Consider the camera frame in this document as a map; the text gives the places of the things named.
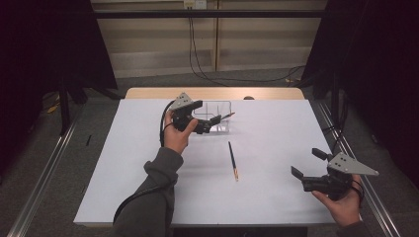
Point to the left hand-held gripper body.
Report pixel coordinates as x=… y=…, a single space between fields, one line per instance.
x=183 y=117

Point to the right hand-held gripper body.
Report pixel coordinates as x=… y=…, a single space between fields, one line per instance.
x=346 y=166

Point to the clear plastic pen holder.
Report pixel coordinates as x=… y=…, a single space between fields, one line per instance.
x=224 y=126

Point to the dark pen with gold tip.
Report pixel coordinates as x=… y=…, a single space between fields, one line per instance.
x=233 y=159
x=228 y=116

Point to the person's left hand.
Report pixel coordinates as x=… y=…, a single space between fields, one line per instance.
x=176 y=140

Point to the person's right hand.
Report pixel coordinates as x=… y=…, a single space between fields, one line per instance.
x=346 y=210

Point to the wooden table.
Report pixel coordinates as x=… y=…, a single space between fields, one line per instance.
x=214 y=93

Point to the small black floor strip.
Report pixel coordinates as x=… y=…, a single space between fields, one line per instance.
x=88 y=140

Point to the black horizontal bar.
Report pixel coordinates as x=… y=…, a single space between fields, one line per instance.
x=197 y=14

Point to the black curtain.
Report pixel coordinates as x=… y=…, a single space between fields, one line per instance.
x=378 y=65
x=39 y=49

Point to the metal floor rail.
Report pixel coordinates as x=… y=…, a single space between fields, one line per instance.
x=372 y=197
x=42 y=177

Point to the wooden wall strip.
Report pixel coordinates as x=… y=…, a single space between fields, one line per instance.
x=217 y=39

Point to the white wall socket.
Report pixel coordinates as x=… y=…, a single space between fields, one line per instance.
x=195 y=4

